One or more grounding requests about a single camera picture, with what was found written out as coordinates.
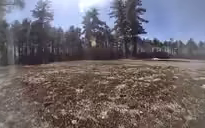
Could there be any dry brown grass field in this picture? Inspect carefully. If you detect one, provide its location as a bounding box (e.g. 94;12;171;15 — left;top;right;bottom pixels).
0;58;205;128

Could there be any wood of pine trees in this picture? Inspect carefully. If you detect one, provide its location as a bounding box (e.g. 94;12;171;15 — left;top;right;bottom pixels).
0;0;205;66

